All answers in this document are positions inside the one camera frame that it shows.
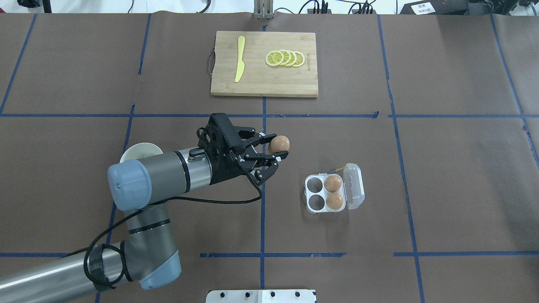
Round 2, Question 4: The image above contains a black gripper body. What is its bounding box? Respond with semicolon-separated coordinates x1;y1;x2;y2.
197;113;256;185

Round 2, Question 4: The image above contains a brown egg from bowl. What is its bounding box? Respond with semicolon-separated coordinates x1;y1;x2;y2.
268;136;290;154

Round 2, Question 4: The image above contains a clear plastic egg box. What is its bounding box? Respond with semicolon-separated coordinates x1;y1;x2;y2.
304;163;365;214

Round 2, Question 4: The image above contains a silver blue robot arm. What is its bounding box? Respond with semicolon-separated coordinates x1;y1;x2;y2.
1;113;290;303

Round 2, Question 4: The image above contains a brown egg rear slot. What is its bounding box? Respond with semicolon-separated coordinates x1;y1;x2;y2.
324;174;342;192

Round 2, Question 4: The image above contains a brown egg slot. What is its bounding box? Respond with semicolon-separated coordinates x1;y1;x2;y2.
324;174;342;192
326;192;344;211

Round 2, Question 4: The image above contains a brown egg front slot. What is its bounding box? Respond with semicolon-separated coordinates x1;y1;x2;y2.
326;192;344;211

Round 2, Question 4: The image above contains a bamboo cutting board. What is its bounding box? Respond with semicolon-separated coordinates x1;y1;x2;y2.
210;31;318;98

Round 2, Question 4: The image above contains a yellow plastic knife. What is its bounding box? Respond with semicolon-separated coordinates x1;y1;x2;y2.
235;36;245;83

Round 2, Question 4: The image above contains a lemon slice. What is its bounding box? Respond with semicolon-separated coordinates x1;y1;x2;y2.
279;50;289;66
285;50;297;66
292;51;305;67
264;50;285;66

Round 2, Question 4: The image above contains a white ceramic bowl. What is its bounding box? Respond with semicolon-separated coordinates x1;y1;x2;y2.
119;142;163;163

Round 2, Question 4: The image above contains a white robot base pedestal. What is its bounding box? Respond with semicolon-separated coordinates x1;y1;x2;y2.
205;289;317;303

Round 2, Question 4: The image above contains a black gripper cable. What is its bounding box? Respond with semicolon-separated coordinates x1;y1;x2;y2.
63;170;264;291

